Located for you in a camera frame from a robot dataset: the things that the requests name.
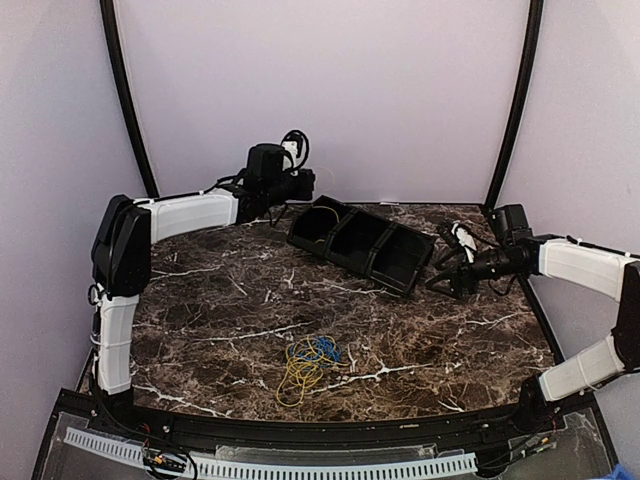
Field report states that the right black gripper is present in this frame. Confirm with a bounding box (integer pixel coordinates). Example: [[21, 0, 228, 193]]
[[426, 245, 522, 300]]

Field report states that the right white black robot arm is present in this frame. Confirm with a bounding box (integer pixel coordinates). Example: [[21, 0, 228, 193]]
[[426, 204, 639, 434]]

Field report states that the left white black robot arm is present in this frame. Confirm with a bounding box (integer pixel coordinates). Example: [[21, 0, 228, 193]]
[[88, 143, 316, 396]]

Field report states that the black three-compartment bin tray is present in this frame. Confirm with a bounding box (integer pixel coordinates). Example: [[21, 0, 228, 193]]
[[287, 196, 436, 296]]

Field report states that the blue object bottom corner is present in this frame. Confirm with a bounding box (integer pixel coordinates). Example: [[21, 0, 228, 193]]
[[606, 464, 638, 480]]

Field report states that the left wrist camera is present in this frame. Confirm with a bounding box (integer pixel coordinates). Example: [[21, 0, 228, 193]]
[[280, 129, 310, 175]]

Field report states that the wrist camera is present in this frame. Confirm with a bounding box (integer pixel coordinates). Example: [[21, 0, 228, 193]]
[[280, 129, 310, 175], [437, 221, 478, 265]]

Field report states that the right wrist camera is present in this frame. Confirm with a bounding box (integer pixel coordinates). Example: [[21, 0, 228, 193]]
[[437, 221, 478, 265]]

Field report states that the white slotted cable duct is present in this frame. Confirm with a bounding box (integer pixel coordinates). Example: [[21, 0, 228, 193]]
[[63, 427, 477, 480]]

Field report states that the left black frame post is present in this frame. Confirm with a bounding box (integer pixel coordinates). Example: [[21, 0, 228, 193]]
[[98, 0, 159, 198]]

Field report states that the black frame post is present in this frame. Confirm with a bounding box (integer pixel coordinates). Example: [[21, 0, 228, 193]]
[[98, 0, 159, 198], [484, 0, 544, 210]]

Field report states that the black front rail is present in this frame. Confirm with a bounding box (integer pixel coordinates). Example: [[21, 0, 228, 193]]
[[103, 399, 521, 451]]

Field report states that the right black frame post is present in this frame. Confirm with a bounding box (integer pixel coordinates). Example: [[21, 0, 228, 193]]
[[484, 0, 544, 210]]

